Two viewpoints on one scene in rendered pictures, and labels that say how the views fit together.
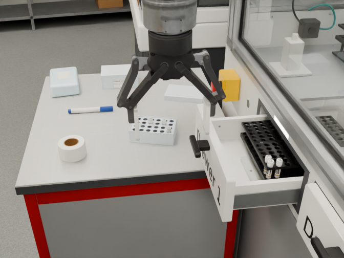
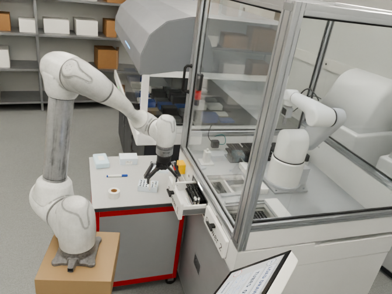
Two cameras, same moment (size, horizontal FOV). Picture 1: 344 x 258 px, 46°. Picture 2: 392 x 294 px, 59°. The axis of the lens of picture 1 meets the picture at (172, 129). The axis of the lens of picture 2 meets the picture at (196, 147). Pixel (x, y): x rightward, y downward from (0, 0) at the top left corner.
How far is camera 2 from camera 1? 1.14 m
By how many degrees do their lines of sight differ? 13
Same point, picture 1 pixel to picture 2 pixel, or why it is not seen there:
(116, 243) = (129, 236)
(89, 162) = (121, 199)
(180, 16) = (168, 152)
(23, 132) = not seen: hidden behind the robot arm
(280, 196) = (198, 210)
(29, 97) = not seen: hidden behind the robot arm
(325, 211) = (210, 213)
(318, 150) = (210, 194)
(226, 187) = (180, 206)
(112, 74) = (125, 158)
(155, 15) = (161, 151)
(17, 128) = not seen: hidden behind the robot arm
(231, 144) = (181, 192)
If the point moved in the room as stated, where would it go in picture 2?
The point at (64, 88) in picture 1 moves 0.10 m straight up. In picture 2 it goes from (102, 164) to (102, 151)
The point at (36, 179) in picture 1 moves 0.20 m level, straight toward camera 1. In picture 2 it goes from (101, 206) to (113, 226)
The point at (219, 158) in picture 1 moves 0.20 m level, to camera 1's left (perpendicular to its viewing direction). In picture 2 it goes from (178, 197) to (141, 196)
